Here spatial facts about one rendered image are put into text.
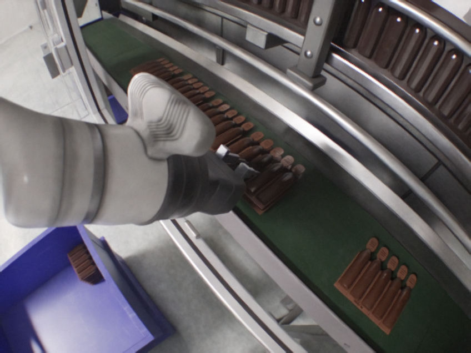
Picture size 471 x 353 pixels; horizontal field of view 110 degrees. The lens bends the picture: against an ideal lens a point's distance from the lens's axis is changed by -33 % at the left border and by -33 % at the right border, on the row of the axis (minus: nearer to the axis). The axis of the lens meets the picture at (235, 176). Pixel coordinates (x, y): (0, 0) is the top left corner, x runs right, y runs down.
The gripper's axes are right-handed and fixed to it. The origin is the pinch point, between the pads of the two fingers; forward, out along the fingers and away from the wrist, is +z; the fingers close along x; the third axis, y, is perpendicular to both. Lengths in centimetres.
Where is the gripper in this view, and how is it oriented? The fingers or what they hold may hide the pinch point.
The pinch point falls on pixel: (253, 167)
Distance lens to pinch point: 33.6
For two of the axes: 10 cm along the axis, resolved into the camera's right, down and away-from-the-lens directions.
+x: 6.6, 6.3, -4.1
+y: -5.6, 7.7, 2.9
